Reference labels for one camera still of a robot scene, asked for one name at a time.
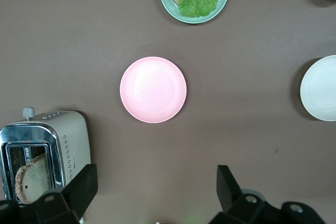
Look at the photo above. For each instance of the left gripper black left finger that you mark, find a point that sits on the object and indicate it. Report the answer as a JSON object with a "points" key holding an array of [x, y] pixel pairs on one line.
{"points": [[73, 195]]}

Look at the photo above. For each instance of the beige shallow bowl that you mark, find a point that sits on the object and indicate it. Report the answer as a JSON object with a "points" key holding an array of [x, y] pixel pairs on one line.
{"points": [[321, 90]]}

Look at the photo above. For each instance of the pink shallow bowl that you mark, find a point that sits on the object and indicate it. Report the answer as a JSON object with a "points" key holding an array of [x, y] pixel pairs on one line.
{"points": [[153, 90]]}

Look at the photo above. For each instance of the round brown bread slice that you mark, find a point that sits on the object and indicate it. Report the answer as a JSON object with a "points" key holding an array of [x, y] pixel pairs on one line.
{"points": [[34, 179]]}

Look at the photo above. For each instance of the beige chrome toaster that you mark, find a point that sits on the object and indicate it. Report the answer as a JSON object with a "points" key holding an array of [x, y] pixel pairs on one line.
{"points": [[73, 140]]}

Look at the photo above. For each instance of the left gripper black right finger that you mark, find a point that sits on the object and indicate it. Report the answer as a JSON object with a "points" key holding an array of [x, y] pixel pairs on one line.
{"points": [[231, 197]]}

